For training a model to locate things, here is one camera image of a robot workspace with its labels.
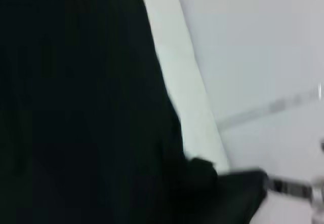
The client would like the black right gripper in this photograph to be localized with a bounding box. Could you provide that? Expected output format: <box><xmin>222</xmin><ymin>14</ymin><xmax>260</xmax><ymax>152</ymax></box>
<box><xmin>264</xmin><ymin>174</ymin><xmax>313</xmax><ymax>201</ymax></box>

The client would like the black shirt with white print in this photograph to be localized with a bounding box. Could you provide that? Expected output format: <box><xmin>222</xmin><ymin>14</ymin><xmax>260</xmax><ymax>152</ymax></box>
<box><xmin>0</xmin><ymin>0</ymin><xmax>269</xmax><ymax>224</ymax></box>

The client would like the thin metal pole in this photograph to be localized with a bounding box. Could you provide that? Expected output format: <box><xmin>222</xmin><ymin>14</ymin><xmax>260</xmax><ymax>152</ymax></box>
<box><xmin>219</xmin><ymin>82</ymin><xmax>324</xmax><ymax>130</ymax></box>

